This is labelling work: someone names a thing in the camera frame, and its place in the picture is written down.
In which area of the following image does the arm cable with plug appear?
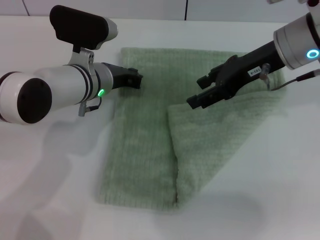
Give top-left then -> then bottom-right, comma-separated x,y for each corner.
259,63 -> 320,91
78,96 -> 105,117

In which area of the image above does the green ribbed terry towel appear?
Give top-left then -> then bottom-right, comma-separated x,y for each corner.
96,46 -> 286,209

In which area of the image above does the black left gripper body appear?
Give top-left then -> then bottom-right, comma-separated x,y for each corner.
104,62 -> 130,90

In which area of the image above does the left arm cable with plug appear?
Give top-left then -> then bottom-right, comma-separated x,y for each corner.
78,96 -> 105,117

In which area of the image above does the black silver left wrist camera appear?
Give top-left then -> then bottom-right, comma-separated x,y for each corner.
49,4 -> 119,51

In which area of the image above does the silver left camera bracket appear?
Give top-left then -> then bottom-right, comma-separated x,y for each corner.
67,47 -> 96,69

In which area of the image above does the right arm cable with plug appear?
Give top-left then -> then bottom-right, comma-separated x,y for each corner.
259,63 -> 320,91

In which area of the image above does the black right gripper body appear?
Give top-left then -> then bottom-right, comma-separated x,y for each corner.
216,41 -> 286,100

